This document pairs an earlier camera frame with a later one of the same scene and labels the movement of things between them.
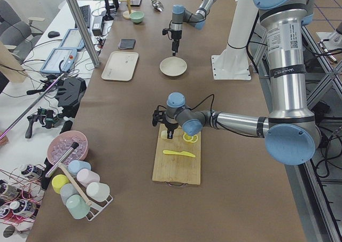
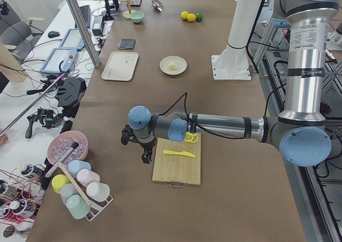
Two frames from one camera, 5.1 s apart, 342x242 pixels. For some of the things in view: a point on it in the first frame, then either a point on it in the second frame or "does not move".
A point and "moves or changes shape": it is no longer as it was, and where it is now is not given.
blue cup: (75, 165) does not move
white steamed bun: (164, 134) moves or changes shape
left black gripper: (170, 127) -> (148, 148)
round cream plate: (173, 66) does not move
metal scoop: (157, 5) does not move
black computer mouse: (53, 34) does not move
